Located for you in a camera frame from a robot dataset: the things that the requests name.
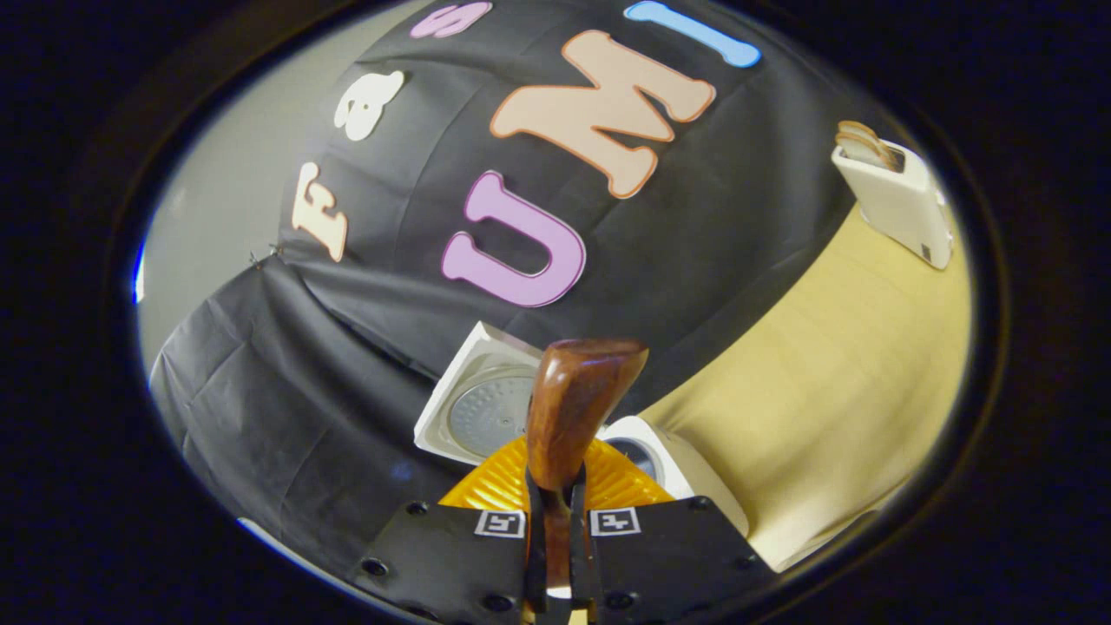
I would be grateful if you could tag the white toaster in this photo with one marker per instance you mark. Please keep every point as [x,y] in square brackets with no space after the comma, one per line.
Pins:
[903,208]

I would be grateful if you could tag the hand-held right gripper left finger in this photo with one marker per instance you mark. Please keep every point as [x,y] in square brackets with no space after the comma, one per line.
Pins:
[536,538]

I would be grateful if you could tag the small metal cloth clip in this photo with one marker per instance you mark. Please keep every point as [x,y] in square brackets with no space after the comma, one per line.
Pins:
[262,255]

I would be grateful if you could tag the brown wooden spoon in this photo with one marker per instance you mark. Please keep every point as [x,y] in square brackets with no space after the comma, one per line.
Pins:
[573,399]

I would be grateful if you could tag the brown toast slice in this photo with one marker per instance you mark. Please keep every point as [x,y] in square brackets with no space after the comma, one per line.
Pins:
[857,130]
[868,154]

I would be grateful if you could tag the white rice cooker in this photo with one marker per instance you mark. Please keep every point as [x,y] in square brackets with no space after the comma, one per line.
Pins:
[694,477]

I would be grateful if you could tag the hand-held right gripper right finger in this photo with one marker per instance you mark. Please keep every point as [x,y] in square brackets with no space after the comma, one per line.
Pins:
[580,555]

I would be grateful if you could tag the black backdrop cloth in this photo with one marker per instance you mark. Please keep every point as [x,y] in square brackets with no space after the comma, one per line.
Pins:
[694,191]

